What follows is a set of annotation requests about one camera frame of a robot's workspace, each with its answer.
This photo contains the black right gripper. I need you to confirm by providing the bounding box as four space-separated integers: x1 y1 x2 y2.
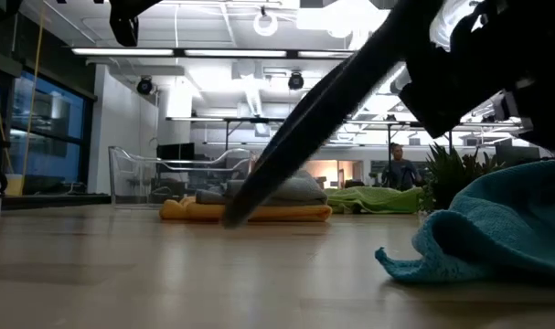
398 0 555 159

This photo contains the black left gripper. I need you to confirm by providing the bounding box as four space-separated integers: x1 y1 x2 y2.
108 0 164 48

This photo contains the grey microfiber towel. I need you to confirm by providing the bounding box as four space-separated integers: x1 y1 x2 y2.
195 168 328 207

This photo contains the orange microfiber towel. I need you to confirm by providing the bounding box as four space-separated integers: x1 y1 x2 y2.
159 195 333 224

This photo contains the lime green microfiber towel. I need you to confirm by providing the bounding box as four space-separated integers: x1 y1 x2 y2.
325 186 427 215

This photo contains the teal microfiber towel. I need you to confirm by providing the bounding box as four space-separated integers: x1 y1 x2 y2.
375 159 555 284

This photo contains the long ceiling light bar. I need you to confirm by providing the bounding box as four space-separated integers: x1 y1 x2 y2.
70 48 357 59

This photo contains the person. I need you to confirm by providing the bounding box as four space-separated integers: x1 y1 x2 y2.
380 142 423 192

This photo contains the dark computer monitor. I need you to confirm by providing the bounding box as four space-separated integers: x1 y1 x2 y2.
495 144 541 162
156 142 196 161

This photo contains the white round ceiling lamp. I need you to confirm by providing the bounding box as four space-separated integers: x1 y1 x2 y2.
252 6 279 37

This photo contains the potted succulent plant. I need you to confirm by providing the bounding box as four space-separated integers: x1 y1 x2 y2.
421 142 541 212

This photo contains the clear plastic bin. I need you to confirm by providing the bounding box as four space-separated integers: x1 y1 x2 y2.
107 145 259 209

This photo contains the yellow bucket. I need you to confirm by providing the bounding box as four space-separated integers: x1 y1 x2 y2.
5 173 26 196

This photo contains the black trestle frame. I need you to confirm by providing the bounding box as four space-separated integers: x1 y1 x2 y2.
165 116 454 184

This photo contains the black aluminium table frame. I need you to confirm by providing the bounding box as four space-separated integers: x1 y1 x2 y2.
0 194 112 212

